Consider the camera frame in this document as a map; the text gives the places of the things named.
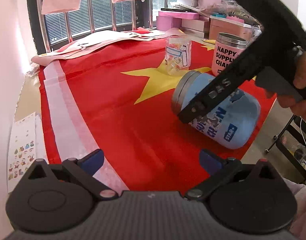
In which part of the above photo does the pink foam block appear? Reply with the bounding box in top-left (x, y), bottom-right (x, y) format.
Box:
top-left (156, 10), bottom-right (200, 31)

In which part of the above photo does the pink happy supply chain cup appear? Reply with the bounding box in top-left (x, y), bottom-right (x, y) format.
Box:
top-left (212, 33), bottom-right (247, 76)

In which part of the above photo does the pink folded cloth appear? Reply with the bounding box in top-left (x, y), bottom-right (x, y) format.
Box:
top-left (31, 27), bottom-right (185, 67)

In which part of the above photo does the clear glass with cartoon print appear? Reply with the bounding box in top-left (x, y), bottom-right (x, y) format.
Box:
top-left (164, 35), bottom-right (192, 76)

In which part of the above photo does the red flag with yellow stars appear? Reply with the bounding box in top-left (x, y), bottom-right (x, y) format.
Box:
top-left (39, 39), bottom-right (274, 192)

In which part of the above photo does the pink storage box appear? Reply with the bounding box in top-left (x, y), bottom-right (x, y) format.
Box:
top-left (208, 16), bottom-right (253, 41)

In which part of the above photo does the person's right hand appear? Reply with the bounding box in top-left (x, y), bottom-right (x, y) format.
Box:
top-left (264, 24), bottom-right (306, 121)

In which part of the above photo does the sticker sheet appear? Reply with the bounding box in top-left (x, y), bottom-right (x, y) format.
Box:
top-left (7, 113), bottom-right (36, 193)

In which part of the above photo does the blue cartoon-sticker steel cup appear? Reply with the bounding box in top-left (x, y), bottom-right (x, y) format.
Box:
top-left (171, 70), bottom-right (261, 150)

